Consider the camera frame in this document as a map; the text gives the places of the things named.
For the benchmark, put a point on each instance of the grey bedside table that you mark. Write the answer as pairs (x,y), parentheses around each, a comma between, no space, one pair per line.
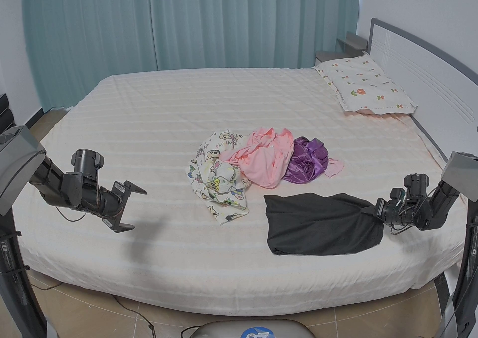
(336,54)

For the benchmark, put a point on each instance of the white printed pillow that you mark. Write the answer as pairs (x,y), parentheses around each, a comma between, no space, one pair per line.
(366,82)

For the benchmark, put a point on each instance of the pink garment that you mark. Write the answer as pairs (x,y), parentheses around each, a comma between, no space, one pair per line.
(261,161)

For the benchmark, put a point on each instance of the black T-shirt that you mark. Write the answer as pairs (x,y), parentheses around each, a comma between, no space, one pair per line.
(317,224)

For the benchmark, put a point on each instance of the white printed pyjama garment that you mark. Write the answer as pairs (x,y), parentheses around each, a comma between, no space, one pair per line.
(213,183)

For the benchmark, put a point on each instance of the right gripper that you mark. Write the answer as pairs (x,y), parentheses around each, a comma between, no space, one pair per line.
(388,213)

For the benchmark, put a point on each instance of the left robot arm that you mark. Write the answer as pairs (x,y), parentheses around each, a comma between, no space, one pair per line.
(22,164)

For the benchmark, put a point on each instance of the black chest of drawers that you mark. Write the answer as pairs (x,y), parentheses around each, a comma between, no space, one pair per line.
(5,112)

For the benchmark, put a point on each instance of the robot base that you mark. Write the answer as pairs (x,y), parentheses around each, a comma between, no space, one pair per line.
(231,330)

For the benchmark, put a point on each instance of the bed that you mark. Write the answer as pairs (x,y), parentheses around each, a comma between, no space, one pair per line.
(149,123)

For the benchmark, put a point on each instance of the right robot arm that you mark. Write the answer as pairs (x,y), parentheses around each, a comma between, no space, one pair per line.
(440,202)

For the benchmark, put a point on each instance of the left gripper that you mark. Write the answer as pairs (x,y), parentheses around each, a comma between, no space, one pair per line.
(110,204)

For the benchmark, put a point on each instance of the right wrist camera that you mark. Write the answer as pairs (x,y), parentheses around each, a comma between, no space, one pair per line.
(398,194)

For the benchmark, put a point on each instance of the purple garment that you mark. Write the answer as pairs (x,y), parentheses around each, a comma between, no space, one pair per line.
(306,164)

